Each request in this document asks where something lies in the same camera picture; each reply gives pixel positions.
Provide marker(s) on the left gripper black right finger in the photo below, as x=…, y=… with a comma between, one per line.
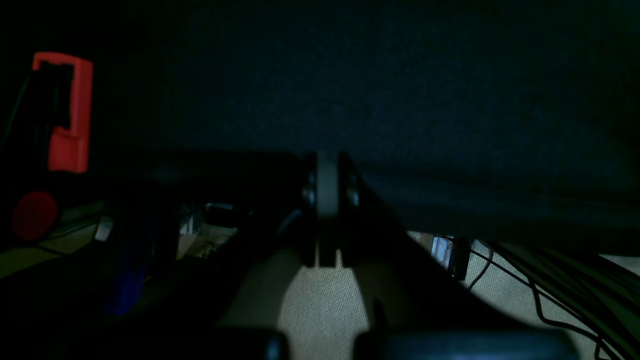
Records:
x=415, y=309

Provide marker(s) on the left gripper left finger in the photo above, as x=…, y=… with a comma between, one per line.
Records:
x=231, y=301

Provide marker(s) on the right blue-red bar clamp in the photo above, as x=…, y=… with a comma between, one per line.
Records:
x=48, y=134

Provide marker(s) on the black table cloth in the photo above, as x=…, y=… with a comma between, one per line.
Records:
x=505, y=120

